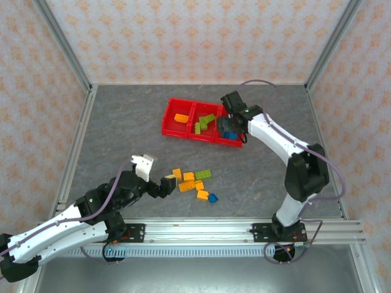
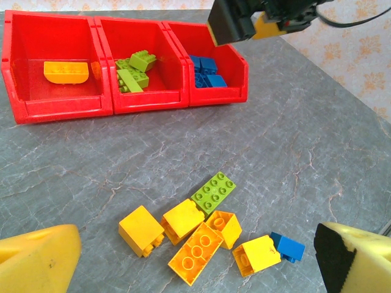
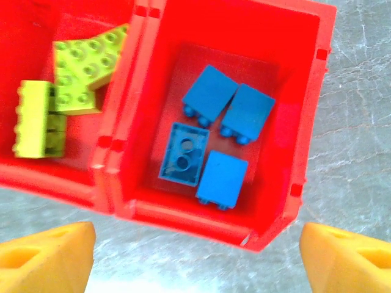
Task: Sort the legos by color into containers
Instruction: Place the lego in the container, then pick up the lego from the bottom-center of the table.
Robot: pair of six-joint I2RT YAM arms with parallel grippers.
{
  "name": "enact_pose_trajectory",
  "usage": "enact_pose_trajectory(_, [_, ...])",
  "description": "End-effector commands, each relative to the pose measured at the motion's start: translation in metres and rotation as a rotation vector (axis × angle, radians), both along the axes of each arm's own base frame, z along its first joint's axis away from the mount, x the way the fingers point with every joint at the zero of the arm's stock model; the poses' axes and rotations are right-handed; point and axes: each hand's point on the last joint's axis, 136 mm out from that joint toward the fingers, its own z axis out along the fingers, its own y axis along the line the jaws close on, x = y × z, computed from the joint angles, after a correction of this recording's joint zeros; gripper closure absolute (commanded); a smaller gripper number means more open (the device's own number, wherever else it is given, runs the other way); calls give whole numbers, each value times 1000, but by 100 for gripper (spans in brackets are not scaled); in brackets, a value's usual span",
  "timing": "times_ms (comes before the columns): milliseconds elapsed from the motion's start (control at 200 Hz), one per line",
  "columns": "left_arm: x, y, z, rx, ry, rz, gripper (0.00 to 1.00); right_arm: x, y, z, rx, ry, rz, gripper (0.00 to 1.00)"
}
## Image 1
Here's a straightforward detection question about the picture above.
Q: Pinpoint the red plastic bin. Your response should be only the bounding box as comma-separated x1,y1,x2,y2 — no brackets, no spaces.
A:
186,101,224,143
161,97,196,140
213,105,245,149

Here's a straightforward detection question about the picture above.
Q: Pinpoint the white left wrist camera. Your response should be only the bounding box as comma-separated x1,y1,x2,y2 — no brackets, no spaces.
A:
131,154,158,183

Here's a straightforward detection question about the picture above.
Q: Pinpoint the aluminium mounting rail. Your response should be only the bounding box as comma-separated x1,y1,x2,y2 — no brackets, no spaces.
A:
32,218,367,245

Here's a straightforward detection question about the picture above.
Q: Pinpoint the aluminium table edge rail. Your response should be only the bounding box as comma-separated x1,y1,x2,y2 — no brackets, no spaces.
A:
47,85,98,220
304,85,351,220

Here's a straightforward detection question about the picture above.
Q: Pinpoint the black round cable port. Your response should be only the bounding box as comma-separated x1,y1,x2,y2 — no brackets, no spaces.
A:
271,242,299,264
102,242,129,264

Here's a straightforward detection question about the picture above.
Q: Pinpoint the grey slotted cable duct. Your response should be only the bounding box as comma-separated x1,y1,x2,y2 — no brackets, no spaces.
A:
44,245,308,259

